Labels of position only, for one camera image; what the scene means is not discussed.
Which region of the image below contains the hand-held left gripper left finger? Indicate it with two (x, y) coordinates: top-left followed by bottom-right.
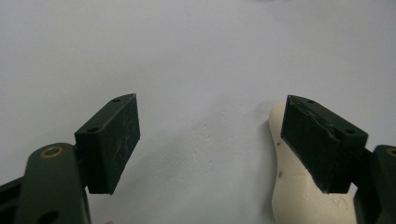
(74, 92), (141, 196)

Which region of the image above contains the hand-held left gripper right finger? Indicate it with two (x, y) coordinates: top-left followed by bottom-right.
(280, 94), (369, 194)

